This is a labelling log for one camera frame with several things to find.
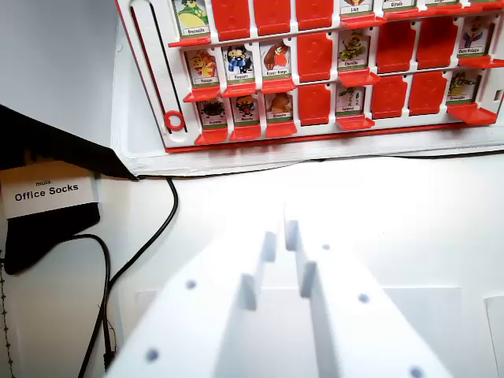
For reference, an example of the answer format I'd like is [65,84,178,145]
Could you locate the white base panel under board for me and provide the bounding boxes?
[109,15,504,177]

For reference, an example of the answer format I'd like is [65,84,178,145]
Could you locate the black cable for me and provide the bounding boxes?
[65,233,113,378]
[102,175,180,371]

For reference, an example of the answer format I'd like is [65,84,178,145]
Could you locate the red plastic board flap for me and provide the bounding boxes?
[229,124,263,143]

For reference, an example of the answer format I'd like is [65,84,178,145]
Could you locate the black socks with white label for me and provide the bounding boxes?
[0,104,139,276]

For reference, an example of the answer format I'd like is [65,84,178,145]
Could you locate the thin beaded chain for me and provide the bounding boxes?
[0,247,16,378]

